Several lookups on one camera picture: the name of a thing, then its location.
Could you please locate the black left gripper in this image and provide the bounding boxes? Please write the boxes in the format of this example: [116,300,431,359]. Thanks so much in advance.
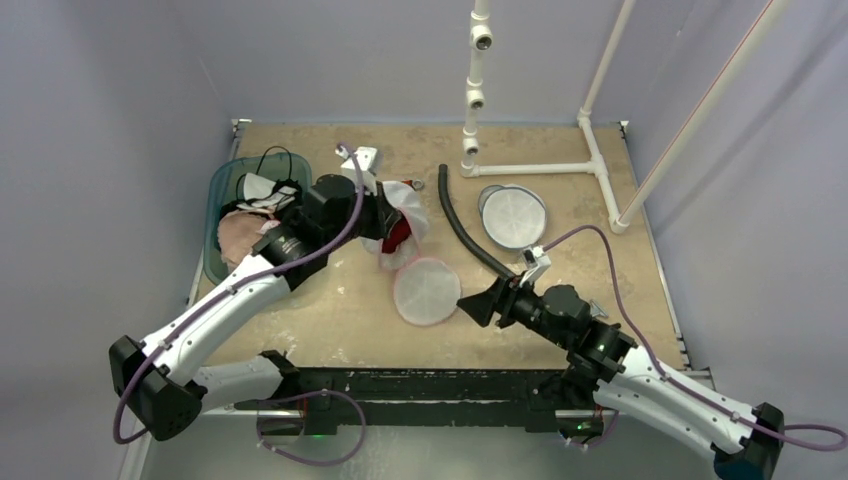
[325,179,401,253]

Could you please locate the red lace bra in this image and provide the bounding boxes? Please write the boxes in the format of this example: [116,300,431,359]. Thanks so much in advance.
[380,213,412,254]

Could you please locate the pink trimmed mesh laundry bag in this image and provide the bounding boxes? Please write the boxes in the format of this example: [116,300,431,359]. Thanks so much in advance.
[361,181,461,327]

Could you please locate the white mesh laundry bag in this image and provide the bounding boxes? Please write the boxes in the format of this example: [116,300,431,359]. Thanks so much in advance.
[478,184,548,251]

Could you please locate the white bra black straps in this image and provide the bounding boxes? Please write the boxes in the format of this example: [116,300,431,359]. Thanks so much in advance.
[237,170,301,213]

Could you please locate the pink lace bra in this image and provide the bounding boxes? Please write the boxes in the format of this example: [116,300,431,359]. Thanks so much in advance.
[217,211,280,272]

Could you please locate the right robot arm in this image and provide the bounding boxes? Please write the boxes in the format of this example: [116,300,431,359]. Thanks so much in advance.
[457,278,784,479]

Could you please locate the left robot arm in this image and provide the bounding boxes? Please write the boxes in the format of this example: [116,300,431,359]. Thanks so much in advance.
[108,174,410,444]

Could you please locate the teal plastic bin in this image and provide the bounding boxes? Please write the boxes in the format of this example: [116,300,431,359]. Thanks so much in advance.
[203,153,313,286]

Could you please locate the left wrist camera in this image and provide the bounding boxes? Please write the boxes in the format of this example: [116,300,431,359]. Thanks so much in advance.
[335,144,383,194]

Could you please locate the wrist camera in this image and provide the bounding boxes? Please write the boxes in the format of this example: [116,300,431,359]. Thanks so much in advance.
[519,245,551,287]
[335,144,383,194]

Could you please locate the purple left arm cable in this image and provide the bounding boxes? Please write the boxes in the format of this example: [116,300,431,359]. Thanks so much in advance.
[112,141,367,445]

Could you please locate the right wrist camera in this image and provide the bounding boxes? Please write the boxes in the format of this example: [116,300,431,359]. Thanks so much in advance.
[519,245,551,287]

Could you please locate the black corrugated hose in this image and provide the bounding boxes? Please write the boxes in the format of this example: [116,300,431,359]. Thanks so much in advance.
[437,164,518,280]

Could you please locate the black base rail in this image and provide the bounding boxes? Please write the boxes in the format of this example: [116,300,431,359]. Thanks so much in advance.
[234,364,605,439]

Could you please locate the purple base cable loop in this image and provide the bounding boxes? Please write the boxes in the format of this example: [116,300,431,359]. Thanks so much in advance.
[256,389,368,468]

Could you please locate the white PVC pipe frame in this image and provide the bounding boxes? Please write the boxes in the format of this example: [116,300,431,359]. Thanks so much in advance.
[460,0,789,234]

